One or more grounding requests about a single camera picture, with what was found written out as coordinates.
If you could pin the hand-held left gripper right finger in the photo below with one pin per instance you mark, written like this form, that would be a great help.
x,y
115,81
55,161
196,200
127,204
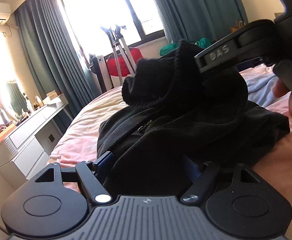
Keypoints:
x,y
195,172

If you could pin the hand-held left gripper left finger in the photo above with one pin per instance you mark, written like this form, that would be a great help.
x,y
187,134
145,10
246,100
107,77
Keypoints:
x,y
106,163

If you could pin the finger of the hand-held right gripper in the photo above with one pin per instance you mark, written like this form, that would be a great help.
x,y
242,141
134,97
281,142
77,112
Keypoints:
x,y
251,63

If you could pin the black pants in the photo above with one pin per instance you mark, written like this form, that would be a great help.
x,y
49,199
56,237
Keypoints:
x,y
186,120

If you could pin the brown paper bag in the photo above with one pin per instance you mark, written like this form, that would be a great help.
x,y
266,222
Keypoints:
x,y
237,27

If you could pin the bed with pink duvet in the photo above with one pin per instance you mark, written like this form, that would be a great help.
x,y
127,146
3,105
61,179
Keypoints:
x,y
81,130

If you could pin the teal curtain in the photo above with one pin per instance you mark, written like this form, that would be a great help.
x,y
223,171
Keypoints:
x,y
48,55
198,10

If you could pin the white paper sheet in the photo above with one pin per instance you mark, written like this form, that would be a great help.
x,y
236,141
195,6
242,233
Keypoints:
x,y
53,102

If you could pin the white dressing table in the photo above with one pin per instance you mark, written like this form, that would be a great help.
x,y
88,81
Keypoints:
x,y
28,140

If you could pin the green garment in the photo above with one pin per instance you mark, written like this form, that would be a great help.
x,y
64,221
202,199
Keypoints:
x,y
167,48

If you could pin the wooden box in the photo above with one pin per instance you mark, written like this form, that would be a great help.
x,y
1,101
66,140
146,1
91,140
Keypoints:
x,y
52,96

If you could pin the white standing appliance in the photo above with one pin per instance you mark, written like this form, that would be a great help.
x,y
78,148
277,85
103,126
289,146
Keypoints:
x,y
103,75

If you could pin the metal crutches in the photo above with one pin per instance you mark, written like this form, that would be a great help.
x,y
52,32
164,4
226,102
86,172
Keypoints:
x,y
118,67

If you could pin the group of cosmetic bottles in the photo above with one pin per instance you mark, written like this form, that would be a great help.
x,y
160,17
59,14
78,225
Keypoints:
x,y
27,105

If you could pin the dark hanging object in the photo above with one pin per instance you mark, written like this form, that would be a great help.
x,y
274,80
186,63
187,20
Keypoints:
x,y
93,63

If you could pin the orange tray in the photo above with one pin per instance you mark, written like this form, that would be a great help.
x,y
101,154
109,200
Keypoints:
x,y
0,140

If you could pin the red cloth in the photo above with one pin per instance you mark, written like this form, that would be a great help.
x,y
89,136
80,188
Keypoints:
x,y
136,55

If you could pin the vanity mirror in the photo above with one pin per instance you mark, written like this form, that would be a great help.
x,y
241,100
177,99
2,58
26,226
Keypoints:
x,y
13,95

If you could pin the window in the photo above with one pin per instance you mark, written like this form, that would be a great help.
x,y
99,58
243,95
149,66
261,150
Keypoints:
x,y
98,12

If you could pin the dark wall socket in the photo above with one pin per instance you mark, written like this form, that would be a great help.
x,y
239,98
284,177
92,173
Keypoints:
x,y
51,138

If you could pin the white wall socket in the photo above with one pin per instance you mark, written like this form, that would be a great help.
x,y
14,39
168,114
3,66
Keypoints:
x,y
4,33

